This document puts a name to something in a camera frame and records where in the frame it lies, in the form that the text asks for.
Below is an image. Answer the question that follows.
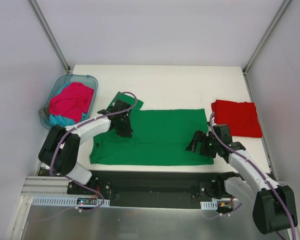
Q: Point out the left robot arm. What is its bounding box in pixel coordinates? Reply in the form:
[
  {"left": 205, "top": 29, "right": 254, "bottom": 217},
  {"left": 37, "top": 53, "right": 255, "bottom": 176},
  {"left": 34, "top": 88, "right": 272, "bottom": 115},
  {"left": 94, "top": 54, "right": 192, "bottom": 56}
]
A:
[{"left": 38, "top": 99, "right": 133, "bottom": 195}]

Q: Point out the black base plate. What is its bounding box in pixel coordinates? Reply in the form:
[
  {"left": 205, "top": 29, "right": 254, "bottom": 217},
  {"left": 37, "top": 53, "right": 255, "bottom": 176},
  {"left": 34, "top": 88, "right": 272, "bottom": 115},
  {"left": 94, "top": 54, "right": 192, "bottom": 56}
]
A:
[{"left": 67, "top": 170, "right": 235, "bottom": 211}]

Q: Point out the folded red t shirt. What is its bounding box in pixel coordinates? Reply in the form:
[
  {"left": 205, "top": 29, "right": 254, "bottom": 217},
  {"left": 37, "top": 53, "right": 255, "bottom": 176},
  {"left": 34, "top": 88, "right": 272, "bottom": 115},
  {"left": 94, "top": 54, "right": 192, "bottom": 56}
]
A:
[{"left": 211, "top": 99, "right": 263, "bottom": 138}]

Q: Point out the pink t shirt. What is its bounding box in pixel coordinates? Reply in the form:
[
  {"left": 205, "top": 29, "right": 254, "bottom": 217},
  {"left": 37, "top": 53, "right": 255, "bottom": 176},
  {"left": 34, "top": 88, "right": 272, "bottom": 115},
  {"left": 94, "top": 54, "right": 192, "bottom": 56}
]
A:
[{"left": 48, "top": 81, "right": 95, "bottom": 123}]

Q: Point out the corner aluminium post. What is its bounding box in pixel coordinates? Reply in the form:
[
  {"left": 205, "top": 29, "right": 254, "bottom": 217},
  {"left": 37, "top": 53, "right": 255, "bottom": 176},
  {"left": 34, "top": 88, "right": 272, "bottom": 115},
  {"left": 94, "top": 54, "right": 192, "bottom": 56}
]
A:
[
  {"left": 241, "top": 0, "right": 292, "bottom": 76},
  {"left": 27, "top": 0, "right": 71, "bottom": 74}
]

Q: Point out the left white cable duct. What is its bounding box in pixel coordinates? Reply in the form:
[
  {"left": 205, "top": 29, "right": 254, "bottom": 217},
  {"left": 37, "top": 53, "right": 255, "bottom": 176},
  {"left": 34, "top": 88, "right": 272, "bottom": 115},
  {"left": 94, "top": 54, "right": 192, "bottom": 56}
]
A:
[{"left": 32, "top": 196, "right": 110, "bottom": 208}]

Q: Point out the blue plastic bin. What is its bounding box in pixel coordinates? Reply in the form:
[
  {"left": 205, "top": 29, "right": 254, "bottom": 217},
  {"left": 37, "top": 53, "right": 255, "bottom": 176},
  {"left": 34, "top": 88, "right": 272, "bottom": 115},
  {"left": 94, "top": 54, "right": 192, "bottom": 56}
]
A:
[{"left": 46, "top": 74, "right": 99, "bottom": 118}]

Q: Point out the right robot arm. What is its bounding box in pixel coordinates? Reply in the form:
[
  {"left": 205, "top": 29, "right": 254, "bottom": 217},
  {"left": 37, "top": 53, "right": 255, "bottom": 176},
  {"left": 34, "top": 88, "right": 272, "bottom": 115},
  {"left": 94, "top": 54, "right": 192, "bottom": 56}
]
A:
[{"left": 186, "top": 124, "right": 298, "bottom": 239}]

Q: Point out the white cable duct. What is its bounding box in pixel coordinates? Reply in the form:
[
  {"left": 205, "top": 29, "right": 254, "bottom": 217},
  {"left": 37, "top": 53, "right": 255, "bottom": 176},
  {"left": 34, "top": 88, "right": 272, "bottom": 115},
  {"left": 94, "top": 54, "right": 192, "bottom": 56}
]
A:
[
  {"left": 200, "top": 201, "right": 218, "bottom": 211},
  {"left": 32, "top": 196, "right": 110, "bottom": 208}
]

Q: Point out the grey t shirt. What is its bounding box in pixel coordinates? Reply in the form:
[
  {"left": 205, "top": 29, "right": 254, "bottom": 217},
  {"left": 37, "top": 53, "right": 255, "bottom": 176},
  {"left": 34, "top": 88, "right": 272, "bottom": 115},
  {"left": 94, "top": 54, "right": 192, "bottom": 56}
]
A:
[{"left": 38, "top": 104, "right": 50, "bottom": 120}]

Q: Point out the green t shirt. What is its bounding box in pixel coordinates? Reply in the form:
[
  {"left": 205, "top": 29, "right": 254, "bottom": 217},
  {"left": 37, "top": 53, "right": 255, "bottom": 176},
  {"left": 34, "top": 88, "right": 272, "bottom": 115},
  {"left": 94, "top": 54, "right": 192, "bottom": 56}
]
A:
[{"left": 89, "top": 92, "right": 214, "bottom": 166}]

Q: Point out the left corner aluminium post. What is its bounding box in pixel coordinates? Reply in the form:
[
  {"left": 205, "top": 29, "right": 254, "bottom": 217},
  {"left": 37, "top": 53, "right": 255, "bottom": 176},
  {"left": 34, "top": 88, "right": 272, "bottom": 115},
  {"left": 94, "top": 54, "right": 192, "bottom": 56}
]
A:
[{"left": 27, "top": 0, "right": 71, "bottom": 74}]

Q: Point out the right corner aluminium post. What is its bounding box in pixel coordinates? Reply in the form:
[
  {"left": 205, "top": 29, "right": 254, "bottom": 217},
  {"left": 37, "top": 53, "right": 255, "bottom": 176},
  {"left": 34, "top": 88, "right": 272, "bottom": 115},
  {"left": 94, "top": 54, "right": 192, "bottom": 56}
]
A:
[{"left": 241, "top": 0, "right": 292, "bottom": 76}]

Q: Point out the right white cable duct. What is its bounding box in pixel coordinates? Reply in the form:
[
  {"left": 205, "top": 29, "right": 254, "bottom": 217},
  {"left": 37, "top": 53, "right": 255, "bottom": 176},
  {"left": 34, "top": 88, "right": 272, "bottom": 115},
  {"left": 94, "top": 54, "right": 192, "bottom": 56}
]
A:
[{"left": 200, "top": 201, "right": 218, "bottom": 211}]

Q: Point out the aluminium frame rail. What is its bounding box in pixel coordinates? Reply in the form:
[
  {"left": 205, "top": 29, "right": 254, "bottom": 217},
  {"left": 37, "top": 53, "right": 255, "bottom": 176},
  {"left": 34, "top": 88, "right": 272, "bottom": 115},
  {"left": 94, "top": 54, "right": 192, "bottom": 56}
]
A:
[{"left": 21, "top": 175, "right": 290, "bottom": 201}]

